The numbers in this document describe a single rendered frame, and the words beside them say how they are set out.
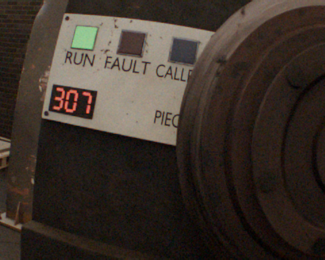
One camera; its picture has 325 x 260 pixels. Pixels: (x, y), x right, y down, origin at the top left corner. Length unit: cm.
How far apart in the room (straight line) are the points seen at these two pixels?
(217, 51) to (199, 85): 5
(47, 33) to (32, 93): 41
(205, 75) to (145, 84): 17
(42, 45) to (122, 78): 267
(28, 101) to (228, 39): 288
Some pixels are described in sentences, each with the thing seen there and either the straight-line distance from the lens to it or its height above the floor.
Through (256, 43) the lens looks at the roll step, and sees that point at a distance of 67.
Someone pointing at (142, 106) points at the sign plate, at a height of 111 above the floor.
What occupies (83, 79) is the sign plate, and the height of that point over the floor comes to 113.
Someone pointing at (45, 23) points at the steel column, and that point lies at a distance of 351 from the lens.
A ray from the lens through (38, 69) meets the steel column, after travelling 349.
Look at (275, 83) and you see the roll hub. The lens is 60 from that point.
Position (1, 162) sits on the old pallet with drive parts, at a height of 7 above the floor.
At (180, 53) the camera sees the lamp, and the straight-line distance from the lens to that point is 82.
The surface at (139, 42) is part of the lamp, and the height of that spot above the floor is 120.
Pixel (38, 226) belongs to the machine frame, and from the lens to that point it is 91.
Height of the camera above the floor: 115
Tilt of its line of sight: 5 degrees down
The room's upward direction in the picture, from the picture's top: 10 degrees clockwise
